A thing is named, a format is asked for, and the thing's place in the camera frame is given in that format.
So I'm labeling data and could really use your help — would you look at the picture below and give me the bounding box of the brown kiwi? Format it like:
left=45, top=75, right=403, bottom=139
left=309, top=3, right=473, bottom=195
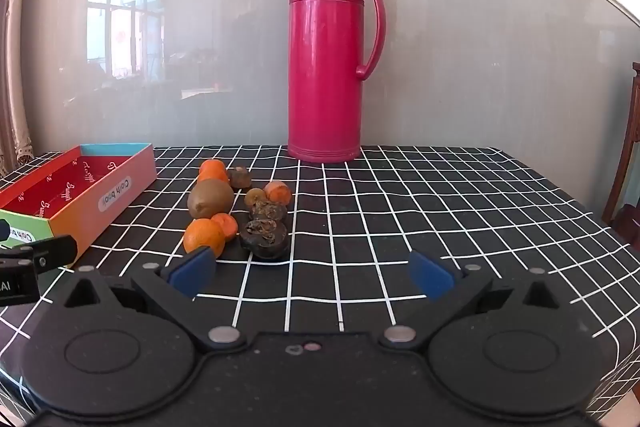
left=187, top=178, right=235, bottom=219

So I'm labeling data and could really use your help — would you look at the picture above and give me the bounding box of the black white checked tablecloth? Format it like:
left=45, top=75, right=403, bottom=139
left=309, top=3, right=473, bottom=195
left=0, top=144, right=640, bottom=427

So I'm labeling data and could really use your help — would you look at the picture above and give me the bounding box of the small orange mandarin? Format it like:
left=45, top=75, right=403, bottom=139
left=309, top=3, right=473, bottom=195
left=210, top=213, right=239, bottom=242

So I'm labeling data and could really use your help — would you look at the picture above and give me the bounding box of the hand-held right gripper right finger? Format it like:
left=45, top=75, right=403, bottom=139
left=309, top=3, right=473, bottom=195
left=377, top=249, right=571, bottom=355

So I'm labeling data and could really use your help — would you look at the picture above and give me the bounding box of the orange mandarin piece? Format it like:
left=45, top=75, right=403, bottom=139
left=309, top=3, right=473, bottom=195
left=263, top=180, right=292, bottom=204

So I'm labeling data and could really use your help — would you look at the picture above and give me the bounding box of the wooden chair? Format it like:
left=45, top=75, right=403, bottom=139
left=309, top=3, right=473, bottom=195
left=600, top=62, right=640, bottom=253

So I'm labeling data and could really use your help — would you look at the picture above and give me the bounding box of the beige lace curtain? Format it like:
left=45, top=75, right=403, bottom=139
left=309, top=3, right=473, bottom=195
left=0, top=0, right=48, bottom=180

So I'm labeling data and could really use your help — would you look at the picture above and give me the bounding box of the pink thermos jug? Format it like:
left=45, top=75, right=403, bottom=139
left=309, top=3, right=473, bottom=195
left=287, top=0, right=387, bottom=164

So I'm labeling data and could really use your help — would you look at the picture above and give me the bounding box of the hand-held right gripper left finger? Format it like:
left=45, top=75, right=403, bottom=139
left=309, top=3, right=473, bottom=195
left=62, top=247, right=248, bottom=355

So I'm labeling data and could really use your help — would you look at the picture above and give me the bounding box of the colourful cardboard box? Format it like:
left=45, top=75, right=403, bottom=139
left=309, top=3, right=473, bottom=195
left=0, top=142, right=157, bottom=269

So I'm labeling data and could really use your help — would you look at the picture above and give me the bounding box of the small dark wrinkled fruit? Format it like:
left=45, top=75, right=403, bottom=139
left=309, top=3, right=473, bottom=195
left=228, top=166, right=253, bottom=190

